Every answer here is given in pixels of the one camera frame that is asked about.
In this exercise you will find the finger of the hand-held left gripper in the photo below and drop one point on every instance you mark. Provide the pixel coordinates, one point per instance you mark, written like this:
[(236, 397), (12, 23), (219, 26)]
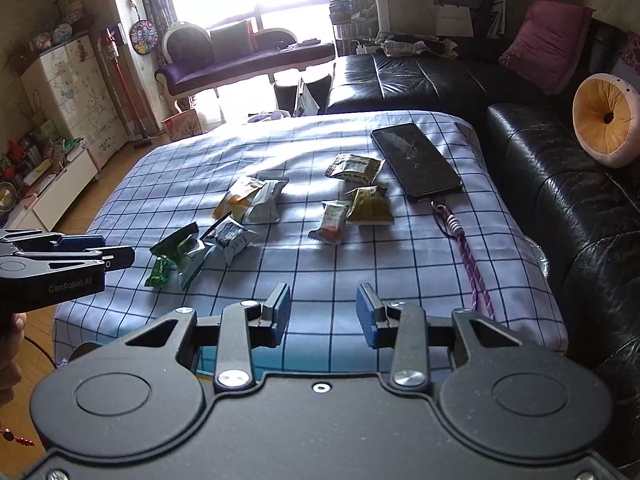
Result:
[(117, 259), (80, 244)]

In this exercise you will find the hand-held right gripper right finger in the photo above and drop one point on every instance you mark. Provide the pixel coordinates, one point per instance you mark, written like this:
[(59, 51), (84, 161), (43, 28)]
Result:
[(366, 315)]

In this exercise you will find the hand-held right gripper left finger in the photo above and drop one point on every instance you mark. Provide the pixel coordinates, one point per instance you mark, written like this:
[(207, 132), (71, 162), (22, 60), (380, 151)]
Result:
[(280, 310)]

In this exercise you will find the green and white snack packet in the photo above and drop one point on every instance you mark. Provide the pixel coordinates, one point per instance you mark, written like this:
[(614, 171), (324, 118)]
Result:
[(186, 255)]

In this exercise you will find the dark and white snack packet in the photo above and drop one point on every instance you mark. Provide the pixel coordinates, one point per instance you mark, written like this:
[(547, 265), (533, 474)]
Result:
[(232, 239)]

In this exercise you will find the olive yellow snack packet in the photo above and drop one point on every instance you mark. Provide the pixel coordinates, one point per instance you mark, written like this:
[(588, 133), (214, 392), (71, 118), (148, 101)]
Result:
[(370, 206)]

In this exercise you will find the yellow and white snack packet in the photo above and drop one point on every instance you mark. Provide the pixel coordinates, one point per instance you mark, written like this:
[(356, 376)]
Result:
[(237, 197)]

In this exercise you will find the brown patterned snack packet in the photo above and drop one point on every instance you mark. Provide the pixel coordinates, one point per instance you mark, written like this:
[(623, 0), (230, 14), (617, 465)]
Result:
[(356, 167)]

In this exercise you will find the person's left hand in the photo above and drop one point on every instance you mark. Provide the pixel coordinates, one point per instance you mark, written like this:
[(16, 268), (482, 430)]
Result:
[(11, 345)]

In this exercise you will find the small green snack packet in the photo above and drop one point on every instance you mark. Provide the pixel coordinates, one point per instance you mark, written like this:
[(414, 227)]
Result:
[(159, 271)]

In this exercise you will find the blue checked tablecloth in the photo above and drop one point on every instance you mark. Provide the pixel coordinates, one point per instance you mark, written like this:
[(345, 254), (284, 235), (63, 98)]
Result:
[(350, 265)]

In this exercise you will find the white low cabinet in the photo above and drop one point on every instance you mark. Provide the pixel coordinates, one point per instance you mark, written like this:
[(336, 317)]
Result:
[(60, 190)]

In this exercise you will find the white and orange snack packet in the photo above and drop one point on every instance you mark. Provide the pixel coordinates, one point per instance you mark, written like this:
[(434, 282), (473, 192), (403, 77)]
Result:
[(331, 222)]

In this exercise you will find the pile of toys and books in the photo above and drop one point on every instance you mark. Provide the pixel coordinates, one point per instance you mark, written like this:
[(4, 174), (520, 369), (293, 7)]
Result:
[(40, 150)]

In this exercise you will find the white cartoon cabinet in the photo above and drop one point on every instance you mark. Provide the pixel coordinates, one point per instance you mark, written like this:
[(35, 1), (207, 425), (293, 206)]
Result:
[(80, 100)]

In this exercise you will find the brown paper gift bag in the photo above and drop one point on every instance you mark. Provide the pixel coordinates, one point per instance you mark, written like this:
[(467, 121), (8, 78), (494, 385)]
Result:
[(182, 126)]

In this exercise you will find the red stick vacuum cleaner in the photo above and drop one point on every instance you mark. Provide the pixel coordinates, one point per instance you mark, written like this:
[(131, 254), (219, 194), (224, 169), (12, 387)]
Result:
[(125, 90)]

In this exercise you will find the black smartphone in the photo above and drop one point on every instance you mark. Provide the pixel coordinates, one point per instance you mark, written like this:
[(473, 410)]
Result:
[(415, 160)]

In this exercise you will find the black leather stool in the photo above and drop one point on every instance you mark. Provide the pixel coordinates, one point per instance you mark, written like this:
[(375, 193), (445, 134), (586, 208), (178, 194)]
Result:
[(286, 94), (319, 91)]

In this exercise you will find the round colourful dartboard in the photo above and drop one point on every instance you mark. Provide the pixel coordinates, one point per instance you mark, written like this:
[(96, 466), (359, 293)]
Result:
[(143, 36)]

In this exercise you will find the purple chaise lounge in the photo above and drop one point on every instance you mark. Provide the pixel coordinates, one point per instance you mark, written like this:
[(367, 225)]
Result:
[(235, 67)]

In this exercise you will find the black leather sofa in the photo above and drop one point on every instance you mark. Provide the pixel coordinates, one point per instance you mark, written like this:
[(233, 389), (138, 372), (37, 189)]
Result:
[(550, 175)]

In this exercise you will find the dark green cushion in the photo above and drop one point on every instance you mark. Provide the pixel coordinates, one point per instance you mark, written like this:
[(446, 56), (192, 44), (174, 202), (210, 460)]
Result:
[(231, 40)]

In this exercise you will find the crumpled checked cloth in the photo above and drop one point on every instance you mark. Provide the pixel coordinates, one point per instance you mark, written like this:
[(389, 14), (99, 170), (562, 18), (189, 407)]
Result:
[(405, 45)]

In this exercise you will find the cluttered metal rack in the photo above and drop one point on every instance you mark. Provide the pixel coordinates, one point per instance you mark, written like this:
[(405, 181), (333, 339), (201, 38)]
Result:
[(350, 20)]

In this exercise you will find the round orange plush cushion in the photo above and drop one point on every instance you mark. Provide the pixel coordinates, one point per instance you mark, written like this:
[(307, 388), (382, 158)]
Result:
[(602, 120)]

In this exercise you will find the white shopping bag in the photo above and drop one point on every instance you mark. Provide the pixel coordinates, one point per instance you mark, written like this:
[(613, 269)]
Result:
[(454, 21)]

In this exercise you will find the patterned white pink cushion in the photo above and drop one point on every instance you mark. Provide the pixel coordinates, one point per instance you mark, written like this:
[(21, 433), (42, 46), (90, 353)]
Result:
[(627, 55)]

